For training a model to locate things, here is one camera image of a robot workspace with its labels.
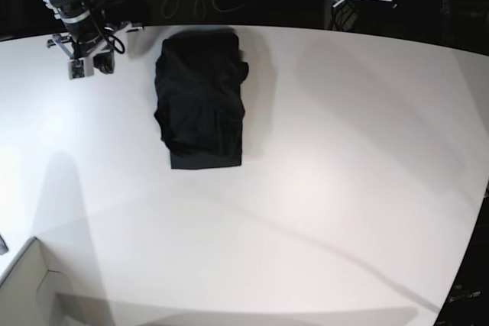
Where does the white cardboard box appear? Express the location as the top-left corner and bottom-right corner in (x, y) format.
(0, 237), (115, 326)

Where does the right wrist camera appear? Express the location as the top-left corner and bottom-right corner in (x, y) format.
(68, 57), (94, 80)

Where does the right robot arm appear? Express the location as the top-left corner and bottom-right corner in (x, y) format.
(42, 0), (144, 80)

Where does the black long-sleeve t-shirt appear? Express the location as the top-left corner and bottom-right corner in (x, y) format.
(154, 28), (249, 170)

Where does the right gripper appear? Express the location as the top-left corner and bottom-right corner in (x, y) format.
(46, 21), (144, 75)

